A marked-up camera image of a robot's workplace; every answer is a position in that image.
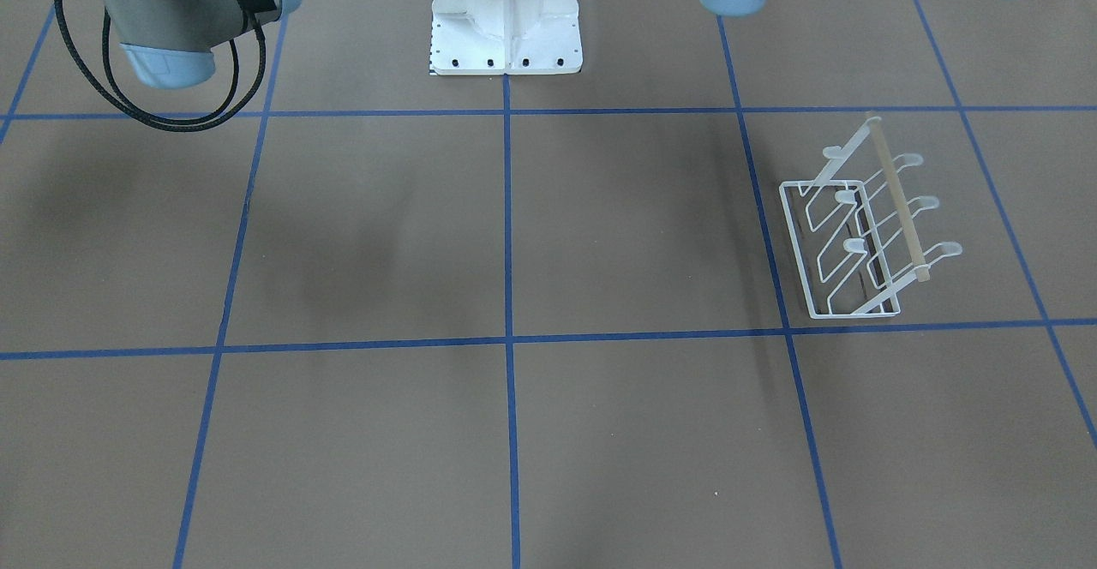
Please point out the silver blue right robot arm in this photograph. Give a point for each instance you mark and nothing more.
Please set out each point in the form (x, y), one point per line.
(170, 43)

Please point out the white wire cup holder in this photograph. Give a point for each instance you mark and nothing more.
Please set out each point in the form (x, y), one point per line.
(853, 229)

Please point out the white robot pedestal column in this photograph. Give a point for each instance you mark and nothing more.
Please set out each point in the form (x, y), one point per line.
(505, 37)

